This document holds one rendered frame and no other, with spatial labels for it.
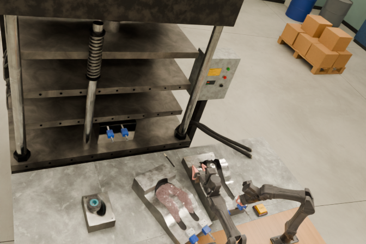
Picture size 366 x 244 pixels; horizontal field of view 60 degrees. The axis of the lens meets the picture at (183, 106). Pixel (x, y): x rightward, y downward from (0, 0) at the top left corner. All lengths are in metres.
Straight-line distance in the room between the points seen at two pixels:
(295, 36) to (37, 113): 5.54
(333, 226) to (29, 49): 3.27
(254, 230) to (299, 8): 7.23
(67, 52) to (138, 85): 0.52
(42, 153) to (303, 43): 5.45
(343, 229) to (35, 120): 3.15
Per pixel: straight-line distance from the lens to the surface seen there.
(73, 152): 2.37
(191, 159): 2.38
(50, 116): 2.24
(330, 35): 6.67
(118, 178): 2.22
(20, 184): 2.20
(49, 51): 1.93
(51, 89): 2.05
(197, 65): 2.47
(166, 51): 2.12
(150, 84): 2.21
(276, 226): 2.39
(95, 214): 2.00
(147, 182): 2.10
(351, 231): 3.98
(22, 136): 2.18
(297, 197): 2.00
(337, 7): 8.58
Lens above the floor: 2.55
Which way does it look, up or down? 37 degrees down
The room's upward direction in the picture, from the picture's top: 18 degrees clockwise
